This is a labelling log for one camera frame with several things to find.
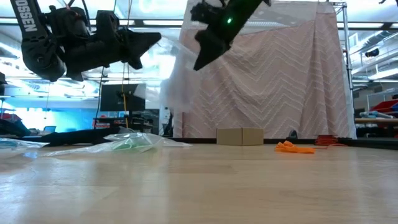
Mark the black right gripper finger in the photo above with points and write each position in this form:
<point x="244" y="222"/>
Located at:
<point x="208" y="53"/>

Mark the black computer monitor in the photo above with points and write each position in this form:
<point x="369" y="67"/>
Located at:
<point x="112" y="98"/>

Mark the metal curtain rack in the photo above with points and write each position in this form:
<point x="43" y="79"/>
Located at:
<point x="346" y="62"/>

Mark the small cardboard box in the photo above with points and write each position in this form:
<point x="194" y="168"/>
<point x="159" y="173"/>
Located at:
<point x="239" y="137"/>

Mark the green rubber band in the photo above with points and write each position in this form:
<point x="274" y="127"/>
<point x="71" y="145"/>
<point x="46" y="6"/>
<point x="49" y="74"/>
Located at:
<point x="130" y="145"/>

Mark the black metal clamp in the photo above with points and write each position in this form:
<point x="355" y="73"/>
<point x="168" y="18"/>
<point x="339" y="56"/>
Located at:
<point x="292" y="135"/>

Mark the dark cluttered desk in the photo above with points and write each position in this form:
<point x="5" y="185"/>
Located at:
<point x="143" y="121"/>

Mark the pink chevron curtain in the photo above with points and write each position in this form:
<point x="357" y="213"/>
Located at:
<point x="280" y="93"/>

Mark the red storage bin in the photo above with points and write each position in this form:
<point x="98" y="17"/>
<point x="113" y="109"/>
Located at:
<point x="384" y="107"/>

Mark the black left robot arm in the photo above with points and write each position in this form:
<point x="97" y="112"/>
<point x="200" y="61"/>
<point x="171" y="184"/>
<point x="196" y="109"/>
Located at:
<point x="34" y="46"/>

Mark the black ceiling device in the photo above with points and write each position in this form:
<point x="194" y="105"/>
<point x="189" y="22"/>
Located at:
<point x="372" y="53"/>

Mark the blue white roll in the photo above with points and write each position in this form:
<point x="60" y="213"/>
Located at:
<point x="373" y="114"/>

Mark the wooden workbench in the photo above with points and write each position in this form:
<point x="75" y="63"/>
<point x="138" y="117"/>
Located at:
<point x="376" y="121"/>

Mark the open laptop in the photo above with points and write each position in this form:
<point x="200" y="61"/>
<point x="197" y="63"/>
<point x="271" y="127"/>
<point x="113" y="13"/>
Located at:
<point x="49" y="129"/>

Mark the orange rubber band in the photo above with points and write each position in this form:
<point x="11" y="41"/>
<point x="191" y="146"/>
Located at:
<point x="286" y="146"/>
<point x="306" y="151"/>

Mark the black tripod stand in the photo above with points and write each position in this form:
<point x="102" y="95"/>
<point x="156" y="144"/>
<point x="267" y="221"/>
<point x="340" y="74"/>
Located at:
<point x="169" y="126"/>

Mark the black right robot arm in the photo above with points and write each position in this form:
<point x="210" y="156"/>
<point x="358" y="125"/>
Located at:
<point x="253" y="6"/>

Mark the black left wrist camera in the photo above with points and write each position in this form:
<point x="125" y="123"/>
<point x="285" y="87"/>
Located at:
<point x="68" y="23"/>

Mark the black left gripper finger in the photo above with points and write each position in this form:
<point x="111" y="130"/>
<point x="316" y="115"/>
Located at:
<point x="138" y="53"/>
<point x="143" y="39"/>

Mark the black aluminium table frame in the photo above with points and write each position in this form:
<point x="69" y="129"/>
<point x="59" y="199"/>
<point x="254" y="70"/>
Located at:
<point x="373" y="143"/>

